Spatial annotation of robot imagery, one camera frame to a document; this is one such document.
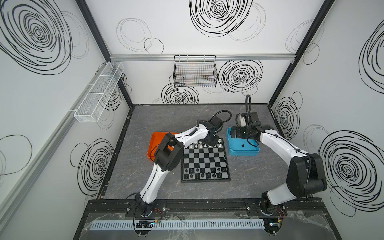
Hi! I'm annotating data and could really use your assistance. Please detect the black vertical frame post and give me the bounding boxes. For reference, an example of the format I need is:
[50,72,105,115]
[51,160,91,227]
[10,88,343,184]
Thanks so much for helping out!
[75,0,135,110]

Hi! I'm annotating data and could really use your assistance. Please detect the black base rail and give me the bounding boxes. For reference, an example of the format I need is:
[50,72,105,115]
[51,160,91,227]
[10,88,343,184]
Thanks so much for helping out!
[83,198,326,218]

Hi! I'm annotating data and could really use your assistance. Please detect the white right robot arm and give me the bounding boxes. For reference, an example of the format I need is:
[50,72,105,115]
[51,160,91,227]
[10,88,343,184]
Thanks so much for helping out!
[228,112,327,216]

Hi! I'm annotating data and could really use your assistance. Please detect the black right frame post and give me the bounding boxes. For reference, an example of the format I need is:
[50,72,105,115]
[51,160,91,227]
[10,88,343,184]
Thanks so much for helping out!
[268,0,335,107]

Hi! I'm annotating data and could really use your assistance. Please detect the black and white chessboard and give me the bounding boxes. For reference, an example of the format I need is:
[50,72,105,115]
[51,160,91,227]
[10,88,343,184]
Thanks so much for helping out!
[181,138,231,183]

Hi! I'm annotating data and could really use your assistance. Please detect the blue plastic tray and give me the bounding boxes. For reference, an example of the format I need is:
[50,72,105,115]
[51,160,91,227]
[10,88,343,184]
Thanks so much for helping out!
[227,127,260,157]

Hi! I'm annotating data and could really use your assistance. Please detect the orange plastic tray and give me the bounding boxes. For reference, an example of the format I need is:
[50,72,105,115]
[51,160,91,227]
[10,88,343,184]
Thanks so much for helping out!
[147,132,183,165]

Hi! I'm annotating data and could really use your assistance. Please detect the aluminium wall rail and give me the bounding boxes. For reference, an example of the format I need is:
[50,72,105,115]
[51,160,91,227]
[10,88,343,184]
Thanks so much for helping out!
[110,54,296,62]

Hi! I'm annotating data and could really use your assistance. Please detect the white mesh shelf basket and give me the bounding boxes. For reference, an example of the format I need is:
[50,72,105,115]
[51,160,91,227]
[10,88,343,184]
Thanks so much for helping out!
[74,62,124,123]

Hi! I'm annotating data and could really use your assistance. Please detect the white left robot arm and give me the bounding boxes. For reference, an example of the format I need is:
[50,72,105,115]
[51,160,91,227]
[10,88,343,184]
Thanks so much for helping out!
[135,116,224,217]

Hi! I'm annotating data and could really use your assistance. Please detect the black wire basket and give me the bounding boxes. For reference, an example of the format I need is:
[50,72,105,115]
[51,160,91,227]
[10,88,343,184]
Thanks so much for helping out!
[173,60,219,88]

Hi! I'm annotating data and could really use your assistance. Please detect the white slotted cable duct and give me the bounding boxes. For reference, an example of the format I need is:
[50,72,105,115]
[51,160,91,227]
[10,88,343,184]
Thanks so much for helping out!
[90,219,265,231]

